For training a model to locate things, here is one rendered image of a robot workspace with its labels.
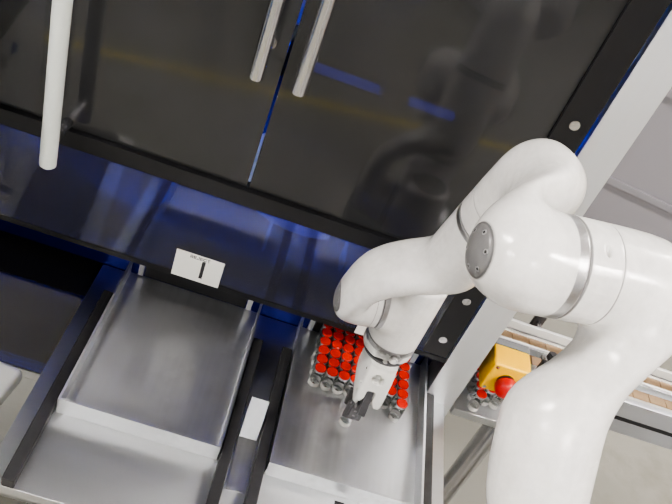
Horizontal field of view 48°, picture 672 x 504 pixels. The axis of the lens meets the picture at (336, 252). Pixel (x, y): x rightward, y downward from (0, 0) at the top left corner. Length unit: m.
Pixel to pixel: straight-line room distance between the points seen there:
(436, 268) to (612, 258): 0.33
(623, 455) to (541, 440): 2.32
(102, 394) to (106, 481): 0.16
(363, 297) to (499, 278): 0.39
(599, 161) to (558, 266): 0.48
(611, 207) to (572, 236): 2.92
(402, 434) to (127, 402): 0.48
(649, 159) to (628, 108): 2.40
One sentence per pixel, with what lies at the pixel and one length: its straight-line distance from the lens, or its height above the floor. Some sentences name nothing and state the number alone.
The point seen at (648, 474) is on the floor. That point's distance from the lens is 3.06.
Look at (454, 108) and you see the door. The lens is 1.09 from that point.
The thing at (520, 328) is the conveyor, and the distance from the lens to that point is 1.61.
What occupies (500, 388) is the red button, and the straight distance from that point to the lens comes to 1.40.
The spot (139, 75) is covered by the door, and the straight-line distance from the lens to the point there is 1.15.
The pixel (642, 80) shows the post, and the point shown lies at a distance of 1.10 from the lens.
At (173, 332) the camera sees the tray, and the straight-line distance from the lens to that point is 1.39.
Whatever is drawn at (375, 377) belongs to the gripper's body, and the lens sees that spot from 1.21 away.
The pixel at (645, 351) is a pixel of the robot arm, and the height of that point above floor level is 1.52.
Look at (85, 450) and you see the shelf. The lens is 1.24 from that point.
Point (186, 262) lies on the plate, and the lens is 1.31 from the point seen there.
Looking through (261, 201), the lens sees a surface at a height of 1.20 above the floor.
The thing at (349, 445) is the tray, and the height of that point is 0.88.
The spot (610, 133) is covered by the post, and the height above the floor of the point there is 1.51.
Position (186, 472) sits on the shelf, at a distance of 1.23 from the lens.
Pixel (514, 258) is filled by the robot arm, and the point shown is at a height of 1.56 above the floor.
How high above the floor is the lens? 1.92
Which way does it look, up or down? 38 degrees down
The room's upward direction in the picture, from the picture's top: 23 degrees clockwise
